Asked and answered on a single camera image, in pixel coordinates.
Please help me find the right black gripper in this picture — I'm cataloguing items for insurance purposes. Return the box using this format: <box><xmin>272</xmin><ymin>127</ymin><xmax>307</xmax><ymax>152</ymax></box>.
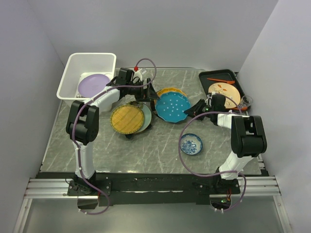
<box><xmin>185</xmin><ymin>99</ymin><xmax>215</xmax><ymax>121</ymax></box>

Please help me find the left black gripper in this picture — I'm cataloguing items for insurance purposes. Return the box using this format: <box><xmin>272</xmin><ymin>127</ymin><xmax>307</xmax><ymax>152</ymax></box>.
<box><xmin>127</xmin><ymin>78</ymin><xmax>160</xmax><ymax>102</ymax></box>

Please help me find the yellow dotted scalloped plate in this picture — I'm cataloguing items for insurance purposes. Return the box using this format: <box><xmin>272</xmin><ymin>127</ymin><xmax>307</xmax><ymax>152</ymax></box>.
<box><xmin>157</xmin><ymin>87</ymin><xmax>187</xmax><ymax>97</ymax></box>

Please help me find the teal dotted scalloped plate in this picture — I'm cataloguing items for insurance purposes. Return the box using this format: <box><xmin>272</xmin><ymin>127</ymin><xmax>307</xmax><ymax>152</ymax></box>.
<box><xmin>155</xmin><ymin>91</ymin><xmax>191</xmax><ymax>123</ymax></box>

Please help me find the lilac plate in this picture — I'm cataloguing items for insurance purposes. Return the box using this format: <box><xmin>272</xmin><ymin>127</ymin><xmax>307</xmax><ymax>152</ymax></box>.
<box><xmin>78</xmin><ymin>74</ymin><xmax>110</xmax><ymax>98</ymax></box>

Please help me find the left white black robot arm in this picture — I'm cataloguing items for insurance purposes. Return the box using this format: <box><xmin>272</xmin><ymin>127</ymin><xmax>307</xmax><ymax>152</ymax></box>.
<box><xmin>66</xmin><ymin>67</ymin><xmax>159</xmax><ymax>195</ymax></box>

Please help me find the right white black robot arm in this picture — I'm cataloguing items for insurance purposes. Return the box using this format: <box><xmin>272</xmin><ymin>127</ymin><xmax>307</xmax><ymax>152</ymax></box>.
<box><xmin>185</xmin><ymin>93</ymin><xmax>267</xmax><ymax>193</ymax></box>

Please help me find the white plastic bin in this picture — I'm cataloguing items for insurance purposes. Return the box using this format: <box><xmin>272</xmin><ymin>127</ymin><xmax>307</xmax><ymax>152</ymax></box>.
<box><xmin>56</xmin><ymin>52</ymin><xmax>117</xmax><ymax>106</ymax></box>

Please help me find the dark brown patterned plate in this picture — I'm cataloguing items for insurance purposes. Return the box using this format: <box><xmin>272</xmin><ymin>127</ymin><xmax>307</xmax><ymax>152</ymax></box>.
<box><xmin>150</xmin><ymin>100</ymin><xmax>158</xmax><ymax>117</ymax></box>

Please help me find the pale green plate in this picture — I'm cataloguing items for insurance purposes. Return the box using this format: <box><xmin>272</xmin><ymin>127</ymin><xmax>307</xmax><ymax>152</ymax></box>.
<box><xmin>135</xmin><ymin>103</ymin><xmax>152</xmax><ymax>133</ymax></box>

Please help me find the black rectangular tray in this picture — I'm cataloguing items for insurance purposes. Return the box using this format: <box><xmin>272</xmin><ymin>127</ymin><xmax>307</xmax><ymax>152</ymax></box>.
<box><xmin>199</xmin><ymin>69</ymin><xmax>244</xmax><ymax>112</ymax></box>

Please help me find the beige leaf pattern plate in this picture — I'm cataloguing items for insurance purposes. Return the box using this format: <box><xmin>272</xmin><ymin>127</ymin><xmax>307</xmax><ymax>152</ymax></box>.
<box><xmin>208</xmin><ymin>82</ymin><xmax>241</xmax><ymax>109</ymax></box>

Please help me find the woven bamboo plate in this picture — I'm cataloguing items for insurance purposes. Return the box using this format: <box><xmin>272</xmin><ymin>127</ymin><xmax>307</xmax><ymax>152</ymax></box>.
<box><xmin>110</xmin><ymin>104</ymin><xmax>144</xmax><ymax>134</ymax></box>

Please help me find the blue white porcelain bowl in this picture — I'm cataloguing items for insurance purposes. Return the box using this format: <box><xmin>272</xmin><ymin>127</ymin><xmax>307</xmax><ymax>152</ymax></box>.
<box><xmin>180</xmin><ymin>133</ymin><xmax>203</xmax><ymax>156</ymax></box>

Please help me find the orange plastic knife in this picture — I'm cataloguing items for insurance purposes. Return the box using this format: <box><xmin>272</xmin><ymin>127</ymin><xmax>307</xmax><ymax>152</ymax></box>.
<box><xmin>207</xmin><ymin>78</ymin><xmax>235</xmax><ymax>84</ymax></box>

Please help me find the clear plastic cup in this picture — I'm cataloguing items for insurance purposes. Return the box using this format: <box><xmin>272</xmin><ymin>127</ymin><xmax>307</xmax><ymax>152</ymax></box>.
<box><xmin>239</xmin><ymin>95</ymin><xmax>253</xmax><ymax>110</ymax></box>

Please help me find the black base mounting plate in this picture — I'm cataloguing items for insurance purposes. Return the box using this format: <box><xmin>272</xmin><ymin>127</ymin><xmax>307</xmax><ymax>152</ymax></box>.
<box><xmin>36</xmin><ymin>172</ymin><xmax>241</xmax><ymax>209</ymax></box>

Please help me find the aluminium rail frame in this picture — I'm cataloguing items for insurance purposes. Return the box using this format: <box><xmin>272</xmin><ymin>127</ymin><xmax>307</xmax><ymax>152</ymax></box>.
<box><xmin>14</xmin><ymin>176</ymin><xmax>293</xmax><ymax>233</ymax></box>

